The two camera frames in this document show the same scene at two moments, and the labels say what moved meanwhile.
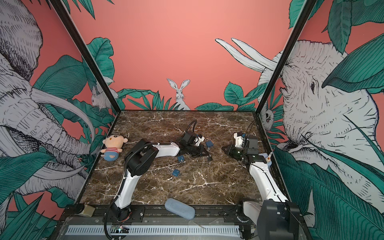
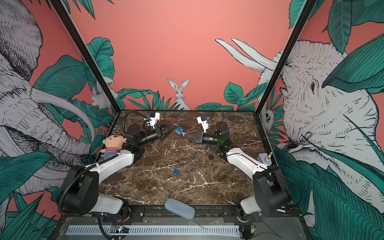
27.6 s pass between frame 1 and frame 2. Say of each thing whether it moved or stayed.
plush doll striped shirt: stayed
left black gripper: moved
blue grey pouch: stayed
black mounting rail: stayed
